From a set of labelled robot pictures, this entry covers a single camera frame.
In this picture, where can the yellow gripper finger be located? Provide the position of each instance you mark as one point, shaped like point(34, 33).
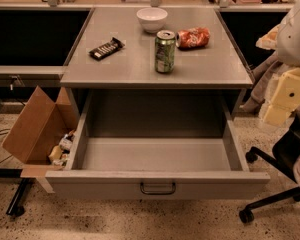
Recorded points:
point(269, 40)
point(284, 98)

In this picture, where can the green soda can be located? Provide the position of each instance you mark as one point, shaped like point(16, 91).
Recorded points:
point(164, 51)

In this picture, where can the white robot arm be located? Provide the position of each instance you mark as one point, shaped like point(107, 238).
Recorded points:
point(288, 44)

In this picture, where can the open grey top drawer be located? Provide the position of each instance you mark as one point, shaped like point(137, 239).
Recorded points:
point(128, 137)

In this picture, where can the black office chair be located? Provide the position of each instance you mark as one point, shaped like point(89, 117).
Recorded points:
point(284, 156)

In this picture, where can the white ceramic bowl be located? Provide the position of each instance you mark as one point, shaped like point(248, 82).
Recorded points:
point(152, 19)

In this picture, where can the grey metal cabinet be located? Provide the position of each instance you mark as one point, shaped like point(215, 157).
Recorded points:
point(215, 66)

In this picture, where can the black snack bar wrapper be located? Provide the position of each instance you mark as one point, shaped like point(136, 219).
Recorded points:
point(106, 49)

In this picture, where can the snack packets in box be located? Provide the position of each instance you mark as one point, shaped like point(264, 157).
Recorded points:
point(59, 154)

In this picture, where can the brown cardboard box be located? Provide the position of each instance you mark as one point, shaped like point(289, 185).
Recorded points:
point(38, 129)

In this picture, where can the black metal table leg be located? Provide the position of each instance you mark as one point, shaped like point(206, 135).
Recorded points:
point(16, 206)

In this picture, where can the black drawer handle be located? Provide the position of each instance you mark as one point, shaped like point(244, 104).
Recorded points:
point(158, 189)

